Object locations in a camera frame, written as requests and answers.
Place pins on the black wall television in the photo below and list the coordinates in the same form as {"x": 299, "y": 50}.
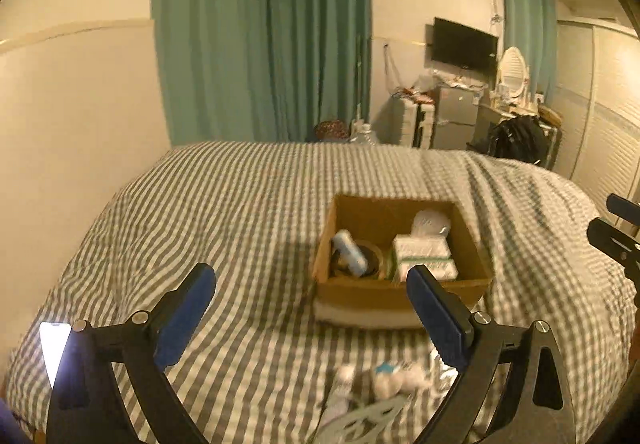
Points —
{"x": 465, "y": 46}

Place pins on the small white green-striped carton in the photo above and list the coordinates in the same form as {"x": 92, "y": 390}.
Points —
{"x": 440, "y": 269}

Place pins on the grey patterned hand fan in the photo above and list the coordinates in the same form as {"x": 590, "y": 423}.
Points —
{"x": 365, "y": 424}

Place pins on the glowing smartphone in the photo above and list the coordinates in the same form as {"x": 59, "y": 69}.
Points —
{"x": 52, "y": 349}

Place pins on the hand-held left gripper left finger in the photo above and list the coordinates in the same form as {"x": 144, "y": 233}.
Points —
{"x": 186, "y": 319}

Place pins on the grey mini fridge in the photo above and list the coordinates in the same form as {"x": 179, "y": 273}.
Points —
{"x": 455, "y": 118}

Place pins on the large white green-striped carton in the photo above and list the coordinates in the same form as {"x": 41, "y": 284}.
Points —
{"x": 420, "y": 249}

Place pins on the small white plush toy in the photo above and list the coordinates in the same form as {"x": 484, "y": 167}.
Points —
{"x": 395, "y": 379}

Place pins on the brown cardboard box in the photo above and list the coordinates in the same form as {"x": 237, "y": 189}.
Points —
{"x": 400, "y": 296}

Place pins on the white suitcase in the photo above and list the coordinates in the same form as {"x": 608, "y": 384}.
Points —
{"x": 412, "y": 123}

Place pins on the white oval vanity mirror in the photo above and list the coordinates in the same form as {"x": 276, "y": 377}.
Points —
{"x": 514, "y": 68}

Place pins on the white louvred wardrobe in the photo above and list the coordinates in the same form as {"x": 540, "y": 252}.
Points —
{"x": 600, "y": 113}

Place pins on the blue white bottle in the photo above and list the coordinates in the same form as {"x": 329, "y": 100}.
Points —
{"x": 351, "y": 254}

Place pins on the clear plastic water jug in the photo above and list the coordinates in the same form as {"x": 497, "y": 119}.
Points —
{"x": 362, "y": 133}

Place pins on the brown tape roll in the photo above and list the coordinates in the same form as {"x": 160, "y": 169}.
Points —
{"x": 375, "y": 261}

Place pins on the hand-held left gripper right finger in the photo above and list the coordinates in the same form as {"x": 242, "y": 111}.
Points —
{"x": 434, "y": 319}

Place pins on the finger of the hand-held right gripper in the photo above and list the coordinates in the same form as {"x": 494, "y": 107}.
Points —
{"x": 622, "y": 206}
{"x": 617, "y": 241}

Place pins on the grey white checked blanket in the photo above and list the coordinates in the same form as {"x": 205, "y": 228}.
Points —
{"x": 240, "y": 204}

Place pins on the narrow green curtain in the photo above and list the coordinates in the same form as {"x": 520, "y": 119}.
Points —
{"x": 530, "y": 23}

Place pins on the black backpack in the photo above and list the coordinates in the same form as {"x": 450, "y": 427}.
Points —
{"x": 517, "y": 136}

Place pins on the wide green curtain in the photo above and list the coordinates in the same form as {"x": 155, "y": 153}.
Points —
{"x": 260, "y": 33}

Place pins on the white round pouch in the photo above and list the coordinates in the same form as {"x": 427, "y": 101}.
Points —
{"x": 430, "y": 224}

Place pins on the dark red patterned stool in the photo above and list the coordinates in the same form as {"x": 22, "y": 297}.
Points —
{"x": 330, "y": 130}

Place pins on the white squeeze tube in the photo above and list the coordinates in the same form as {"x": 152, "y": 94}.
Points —
{"x": 337, "y": 399}

